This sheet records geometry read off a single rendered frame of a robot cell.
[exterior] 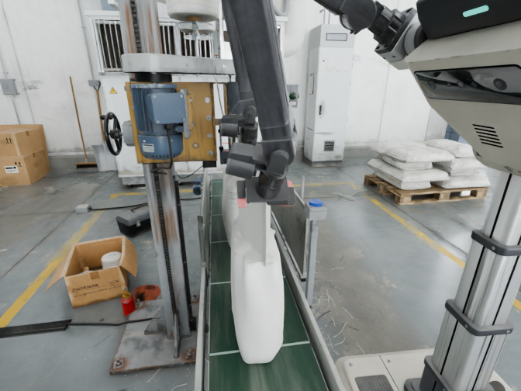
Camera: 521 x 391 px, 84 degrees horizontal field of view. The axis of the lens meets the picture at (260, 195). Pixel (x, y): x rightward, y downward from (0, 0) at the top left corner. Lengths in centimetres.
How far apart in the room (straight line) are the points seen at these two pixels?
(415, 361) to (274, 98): 128
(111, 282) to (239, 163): 171
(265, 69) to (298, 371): 101
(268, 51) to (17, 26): 561
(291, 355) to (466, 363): 55
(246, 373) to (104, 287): 128
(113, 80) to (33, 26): 202
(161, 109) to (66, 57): 477
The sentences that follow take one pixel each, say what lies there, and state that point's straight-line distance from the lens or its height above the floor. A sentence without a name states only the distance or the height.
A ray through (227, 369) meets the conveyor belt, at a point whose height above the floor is 38.
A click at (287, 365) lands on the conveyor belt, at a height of 38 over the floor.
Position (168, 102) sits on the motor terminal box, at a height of 128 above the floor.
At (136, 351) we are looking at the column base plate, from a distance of 185.
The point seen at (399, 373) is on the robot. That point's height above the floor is 26.
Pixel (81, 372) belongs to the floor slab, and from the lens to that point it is 189.
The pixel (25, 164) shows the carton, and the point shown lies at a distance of 521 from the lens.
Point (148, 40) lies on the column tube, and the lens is 131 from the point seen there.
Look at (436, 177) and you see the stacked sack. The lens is 394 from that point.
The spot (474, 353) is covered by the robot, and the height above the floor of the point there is 60.
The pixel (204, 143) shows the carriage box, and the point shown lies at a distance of 124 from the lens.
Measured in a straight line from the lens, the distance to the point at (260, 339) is 108.
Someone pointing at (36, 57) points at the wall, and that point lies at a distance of 586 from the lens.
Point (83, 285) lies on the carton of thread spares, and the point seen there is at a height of 15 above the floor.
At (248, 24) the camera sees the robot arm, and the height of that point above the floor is 141.
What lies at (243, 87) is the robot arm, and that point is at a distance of 96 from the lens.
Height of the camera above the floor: 133
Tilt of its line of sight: 21 degrees down
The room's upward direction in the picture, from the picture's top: straight up
